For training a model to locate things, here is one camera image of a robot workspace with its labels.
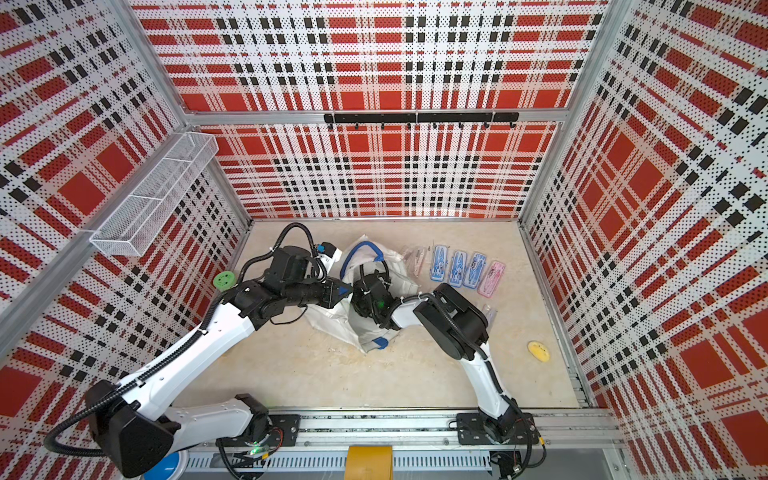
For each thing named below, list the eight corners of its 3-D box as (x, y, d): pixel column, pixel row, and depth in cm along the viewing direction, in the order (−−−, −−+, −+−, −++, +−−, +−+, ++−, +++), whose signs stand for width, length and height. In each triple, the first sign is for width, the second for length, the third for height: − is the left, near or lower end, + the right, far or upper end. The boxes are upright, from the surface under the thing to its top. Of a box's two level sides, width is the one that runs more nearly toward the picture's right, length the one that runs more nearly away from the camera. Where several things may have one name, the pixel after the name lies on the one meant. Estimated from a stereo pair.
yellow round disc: (543, 364, 86) (547, 361, 84) (525, 346, 90) (528, 342, 88) (549, 359, 87) (553, 355, 85) (531, 341, 91) (534, 337, 89)
